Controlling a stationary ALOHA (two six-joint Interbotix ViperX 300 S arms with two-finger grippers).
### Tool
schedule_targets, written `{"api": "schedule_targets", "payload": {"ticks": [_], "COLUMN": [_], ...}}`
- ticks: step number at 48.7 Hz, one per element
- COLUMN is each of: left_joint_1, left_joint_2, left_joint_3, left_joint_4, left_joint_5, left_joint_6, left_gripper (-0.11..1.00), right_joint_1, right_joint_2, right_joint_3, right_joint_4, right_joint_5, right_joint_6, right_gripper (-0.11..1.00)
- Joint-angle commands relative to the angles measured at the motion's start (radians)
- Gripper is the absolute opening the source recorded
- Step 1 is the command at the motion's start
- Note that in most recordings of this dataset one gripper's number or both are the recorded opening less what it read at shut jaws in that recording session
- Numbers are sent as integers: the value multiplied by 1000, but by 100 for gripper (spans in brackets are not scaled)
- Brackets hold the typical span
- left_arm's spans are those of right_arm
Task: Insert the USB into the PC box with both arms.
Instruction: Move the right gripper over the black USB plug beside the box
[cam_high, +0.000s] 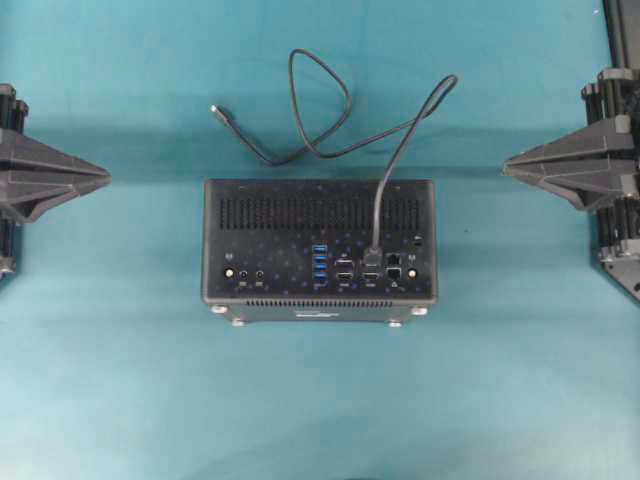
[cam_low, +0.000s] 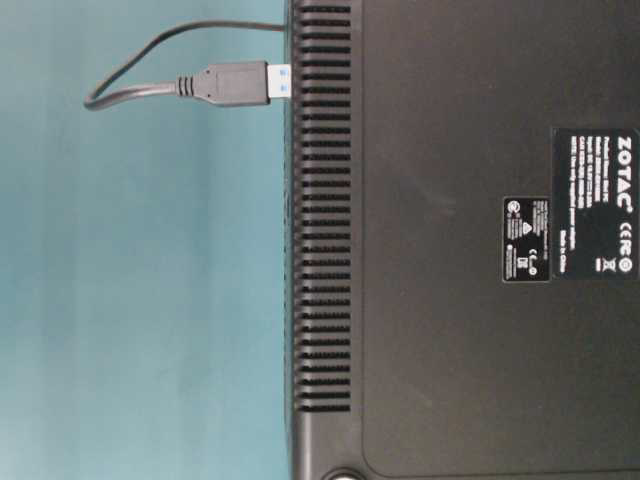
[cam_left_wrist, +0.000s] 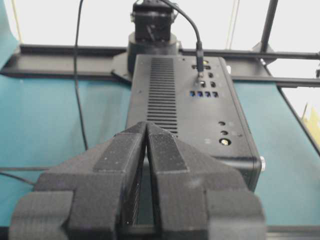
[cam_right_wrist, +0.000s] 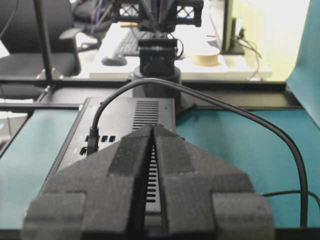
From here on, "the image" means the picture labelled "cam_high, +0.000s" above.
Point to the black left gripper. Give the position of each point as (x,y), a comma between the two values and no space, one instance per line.
(25,198)

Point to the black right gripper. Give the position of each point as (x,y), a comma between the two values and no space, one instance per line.
(612,135)

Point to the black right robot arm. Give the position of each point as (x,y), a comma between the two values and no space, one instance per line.
(596,168)

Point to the black mini PC box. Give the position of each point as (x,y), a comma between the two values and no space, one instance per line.
(319,250)

